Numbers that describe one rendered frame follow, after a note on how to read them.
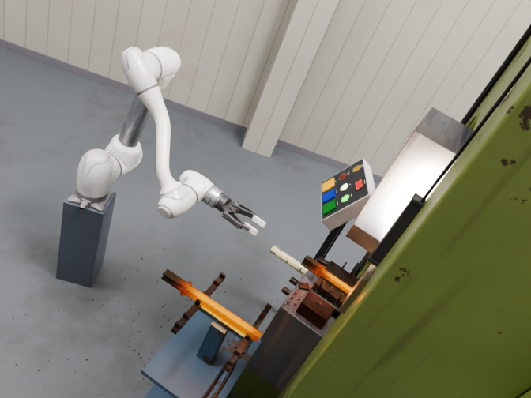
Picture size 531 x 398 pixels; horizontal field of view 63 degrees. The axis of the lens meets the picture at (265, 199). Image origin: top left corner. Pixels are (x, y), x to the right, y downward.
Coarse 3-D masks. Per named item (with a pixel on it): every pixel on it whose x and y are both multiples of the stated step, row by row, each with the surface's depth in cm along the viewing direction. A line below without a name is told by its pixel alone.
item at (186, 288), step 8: (168, 272) 156; (168, 280) 156; (176, 280) 154; (184, 280) 155; (176, 288) 155; (184, 288) 152; (192, 288) 154; (192, 296) 153; (200, 296) 153; (208, 304) 152; (216, 304) 153; (216, 312) 152; (224, 312) 152; (224, 320) 152; (232, 320) 150; (240, 320) 151; (240, 328) 150; (248, 328) 150; (256, 336) 149
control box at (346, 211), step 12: (348, 168) 236; (360, 168) 227; (336, 180) 236; (348, 180) 227; (372, 180) 225; (324, 192) 236; (336, 192) 228; (348, 192) 219; (360, 192) 212; (372, 192) 212; (324, 204) 227; (336, 204) 220; (348, 204) 212; (360, 204) 210; (324, 216) 219; (336, 216) 216; (348, 216) 215
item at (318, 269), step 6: (306, 258) 184; (312, 258) 185; (306, 264) 186; (312, 264) 184; (318, 264) 184; (312, 270) 185; (318, 270) 184; (324, 270) 184; (318, 276) 183; (330, 276) 182; (336, 282) 181; (342, 282) 182; (342, 288) 180; (348, 288) 181
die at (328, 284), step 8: (336, 264) 194; (336, 272) 188; (344, 272) 191; (320, 280) 181; (328, 280) 181; (344, 280) 186; (352, 280) 190; (320, 288) 178; (328, 288) 179; (336, 288) 180; (328, 296) 178; (336, 296) 177; (344, 296) 178
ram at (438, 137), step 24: (432, 120) 142; (456, 120) 151; (408, 144) 132; (432, 144) 129; (456, 144) 133; (408, 168) 135; (432, 168) 132; (384, 192) 142; (408, 192) 138; (360, 216) 150; (384, 216) 146
